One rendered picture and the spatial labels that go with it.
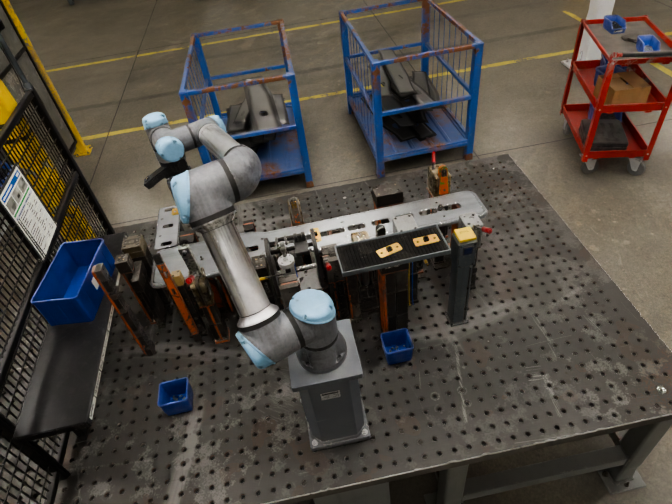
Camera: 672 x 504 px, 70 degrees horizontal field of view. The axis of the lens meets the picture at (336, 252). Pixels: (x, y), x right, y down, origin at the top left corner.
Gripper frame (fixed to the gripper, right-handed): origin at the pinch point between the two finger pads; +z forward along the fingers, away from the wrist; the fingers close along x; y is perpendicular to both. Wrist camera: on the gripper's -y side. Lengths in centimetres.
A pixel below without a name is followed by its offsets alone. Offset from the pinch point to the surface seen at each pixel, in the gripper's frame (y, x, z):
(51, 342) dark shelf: -51, -30, 24
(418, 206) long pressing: 91, 5, 26
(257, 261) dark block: 23.2, -21.3, 14.7
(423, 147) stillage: 151, 171, 105
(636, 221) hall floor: 264, 62, 124
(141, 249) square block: -24.2, 9.4, 23.3
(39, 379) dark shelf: -52, -45, 24
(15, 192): -55, 10, -12
